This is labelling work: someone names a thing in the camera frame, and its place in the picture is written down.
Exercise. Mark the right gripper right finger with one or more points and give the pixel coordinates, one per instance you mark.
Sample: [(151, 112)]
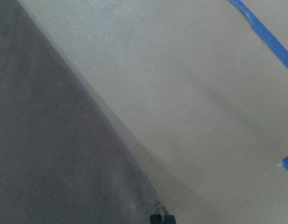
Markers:
[(169, 219)]

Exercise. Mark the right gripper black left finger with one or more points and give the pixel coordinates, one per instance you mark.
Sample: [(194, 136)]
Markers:
[(155, 219)]

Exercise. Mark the dark brown t-shirt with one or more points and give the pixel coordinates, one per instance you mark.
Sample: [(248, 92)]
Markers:
[(61, 161)]

